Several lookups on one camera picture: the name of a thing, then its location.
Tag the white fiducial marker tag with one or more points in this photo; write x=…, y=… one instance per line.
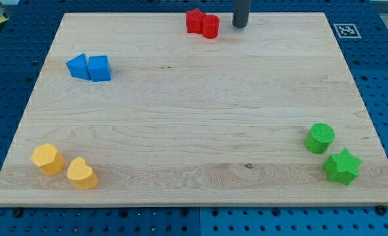
x=346, y=31

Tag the blue triangle block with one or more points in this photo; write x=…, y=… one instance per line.
x=78, y=67

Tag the red star block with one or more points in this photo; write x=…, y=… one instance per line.
x=194, y=19

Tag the yellow heart block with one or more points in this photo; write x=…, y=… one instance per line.
x=81, y=175

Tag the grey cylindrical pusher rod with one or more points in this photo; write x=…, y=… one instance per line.
x=241, y=13

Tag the green cylinder block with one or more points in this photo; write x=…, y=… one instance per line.
x=319, y=137

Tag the red cylinder block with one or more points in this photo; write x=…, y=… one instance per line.
x=210, y=26

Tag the blue cube block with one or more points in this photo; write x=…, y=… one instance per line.
x=99, y=68

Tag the yellow hexagon block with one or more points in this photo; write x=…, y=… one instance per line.
x=48, y=159

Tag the green star block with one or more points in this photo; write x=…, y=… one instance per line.
x=342, y=167

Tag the light wooden board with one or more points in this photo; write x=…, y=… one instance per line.
x=189, y=121

